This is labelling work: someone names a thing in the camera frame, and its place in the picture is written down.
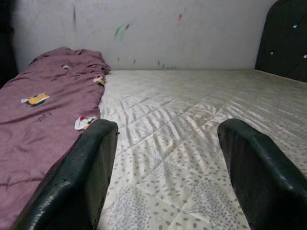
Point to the purple printed blanket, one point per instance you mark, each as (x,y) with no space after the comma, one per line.
(36,119)

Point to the white patterned mattress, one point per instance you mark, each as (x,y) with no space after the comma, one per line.
(180,107)

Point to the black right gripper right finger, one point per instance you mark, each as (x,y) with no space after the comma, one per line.
(263,187)

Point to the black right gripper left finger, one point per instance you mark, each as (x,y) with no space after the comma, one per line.
(76,187)

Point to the dark bulky object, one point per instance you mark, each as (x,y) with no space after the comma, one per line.
(7,48)

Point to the dark tufted headboard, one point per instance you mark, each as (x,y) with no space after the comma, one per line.
(283,36)

